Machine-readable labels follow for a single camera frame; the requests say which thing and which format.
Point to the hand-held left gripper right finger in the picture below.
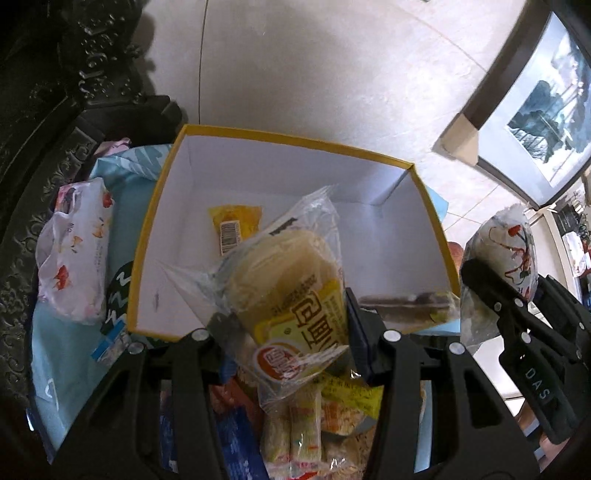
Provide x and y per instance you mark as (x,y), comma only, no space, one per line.
(358,332)

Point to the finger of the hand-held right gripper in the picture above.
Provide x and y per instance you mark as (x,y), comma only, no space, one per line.
(568,318)
(491,300)

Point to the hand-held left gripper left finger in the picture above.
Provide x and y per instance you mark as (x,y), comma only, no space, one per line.
(189,369)

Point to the white snack packet red print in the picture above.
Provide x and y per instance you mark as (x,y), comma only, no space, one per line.
(503,240)

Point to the clear bread packet yellow label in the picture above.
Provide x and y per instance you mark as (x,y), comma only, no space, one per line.
(286,277)

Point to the yellow cardboard box white inside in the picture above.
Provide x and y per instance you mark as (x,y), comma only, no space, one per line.
(277,170)

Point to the orange-red patterned snack bar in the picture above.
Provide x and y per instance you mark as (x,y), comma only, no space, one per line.
(231,399)

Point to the reddish round object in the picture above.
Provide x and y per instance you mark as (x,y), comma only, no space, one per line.
(455,256)

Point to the yellow stick snack packet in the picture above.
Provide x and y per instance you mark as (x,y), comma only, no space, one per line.
(353,394)

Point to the small blue white packet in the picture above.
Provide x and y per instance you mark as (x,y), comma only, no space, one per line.
(108,344)

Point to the orange cream snack packet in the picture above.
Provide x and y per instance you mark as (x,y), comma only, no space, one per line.
(341,417)

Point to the blue snack packet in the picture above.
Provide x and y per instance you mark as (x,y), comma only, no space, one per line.
(235,443)

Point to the dark zigzag patterned packet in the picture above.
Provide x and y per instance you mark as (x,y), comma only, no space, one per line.
(117,295)

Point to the cream rice cracker packet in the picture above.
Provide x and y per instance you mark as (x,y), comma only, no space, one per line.
(277,443)
(305,429)

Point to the light blue blanket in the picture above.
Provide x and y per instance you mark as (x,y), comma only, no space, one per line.
(69,369)

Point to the brown granola snack packet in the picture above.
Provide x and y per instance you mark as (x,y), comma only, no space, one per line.
(346,457)

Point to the white floral tissue pack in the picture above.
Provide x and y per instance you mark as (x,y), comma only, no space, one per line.
(74,249)

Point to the framed picture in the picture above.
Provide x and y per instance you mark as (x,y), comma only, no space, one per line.
(545,101)

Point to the pink cloth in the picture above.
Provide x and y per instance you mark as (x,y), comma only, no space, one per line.
(113,147)

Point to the dark carved wooden furniture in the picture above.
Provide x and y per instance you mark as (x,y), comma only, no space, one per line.
(46,138)

